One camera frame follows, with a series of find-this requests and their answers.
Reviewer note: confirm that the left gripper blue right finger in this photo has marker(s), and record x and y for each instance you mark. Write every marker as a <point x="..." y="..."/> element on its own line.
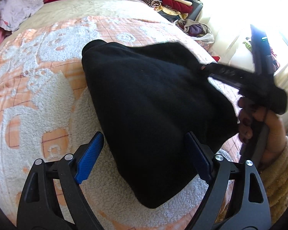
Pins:
<point x="202" y="156"/>

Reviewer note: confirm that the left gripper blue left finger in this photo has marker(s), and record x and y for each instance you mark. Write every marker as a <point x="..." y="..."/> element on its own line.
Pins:
<point x="86" y="157"/>

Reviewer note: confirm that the black IKISS long-sleeve shirt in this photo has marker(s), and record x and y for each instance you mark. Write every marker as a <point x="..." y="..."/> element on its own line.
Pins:
<point x="147" y="99"/>

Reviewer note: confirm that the bag of loose clothes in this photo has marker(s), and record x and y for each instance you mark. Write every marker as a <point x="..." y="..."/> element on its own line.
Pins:
<point x="196" y="30"/>

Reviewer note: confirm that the person's right hand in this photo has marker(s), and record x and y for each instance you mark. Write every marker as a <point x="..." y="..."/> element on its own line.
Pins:
<point x="276" y="140"/>

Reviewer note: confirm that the red gift bag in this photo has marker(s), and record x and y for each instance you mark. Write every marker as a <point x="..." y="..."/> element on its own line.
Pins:
<point x="216" y="58"/>

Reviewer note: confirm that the orange white plaid blanket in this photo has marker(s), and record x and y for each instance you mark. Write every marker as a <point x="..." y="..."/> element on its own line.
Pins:
<point x="46" y="110"/>

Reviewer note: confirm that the beige fleece robe sleeve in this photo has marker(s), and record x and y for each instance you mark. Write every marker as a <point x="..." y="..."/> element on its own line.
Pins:
<point x="275" y="181"/>

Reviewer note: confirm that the lilac crumpled garment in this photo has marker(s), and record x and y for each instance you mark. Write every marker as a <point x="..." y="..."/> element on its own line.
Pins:
<point x="15" y="12"/>

